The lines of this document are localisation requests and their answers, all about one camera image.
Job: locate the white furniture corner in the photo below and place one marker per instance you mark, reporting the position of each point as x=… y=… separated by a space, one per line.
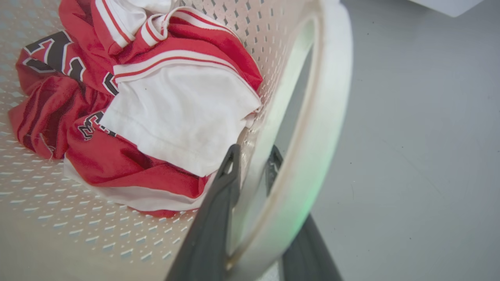
x=449 y=6

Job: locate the red and white jersey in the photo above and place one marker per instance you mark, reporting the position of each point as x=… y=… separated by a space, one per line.
x=156 y=105

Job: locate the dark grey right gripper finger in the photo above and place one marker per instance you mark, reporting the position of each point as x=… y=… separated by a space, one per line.
x=209 y=234

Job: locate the white perforated plastic laundry basket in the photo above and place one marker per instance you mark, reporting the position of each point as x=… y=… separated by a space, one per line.
x=300 y=128

